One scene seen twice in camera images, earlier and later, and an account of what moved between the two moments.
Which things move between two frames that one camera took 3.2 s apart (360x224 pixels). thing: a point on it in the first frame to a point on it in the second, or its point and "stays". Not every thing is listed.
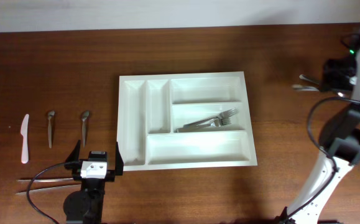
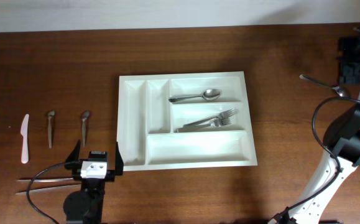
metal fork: x=219 y=116 stays
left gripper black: x=71 y=163 stays
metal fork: x=216 y=123 stays
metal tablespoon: x=304 y=88 to x=208 y=94
